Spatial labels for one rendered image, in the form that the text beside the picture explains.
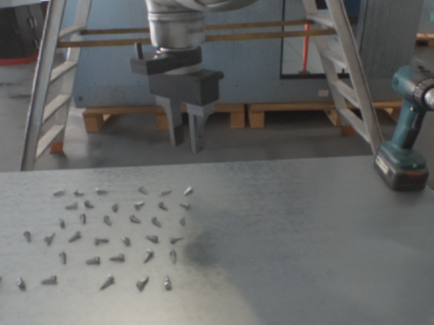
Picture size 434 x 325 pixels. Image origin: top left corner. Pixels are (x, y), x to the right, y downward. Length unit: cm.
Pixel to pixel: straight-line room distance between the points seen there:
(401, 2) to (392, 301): 237
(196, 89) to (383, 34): 226
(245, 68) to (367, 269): 211
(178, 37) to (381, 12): 224
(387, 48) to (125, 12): 188
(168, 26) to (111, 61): 212
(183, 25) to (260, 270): 39
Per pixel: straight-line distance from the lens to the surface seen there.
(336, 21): 178
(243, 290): 51
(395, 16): 272
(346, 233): 62
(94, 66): 270
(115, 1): 257
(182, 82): 56
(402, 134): 75
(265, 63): 253
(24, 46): 602
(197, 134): 60
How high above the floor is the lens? 104
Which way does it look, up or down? 28 degrees down
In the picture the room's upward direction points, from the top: 2 degrees counter-clockwise
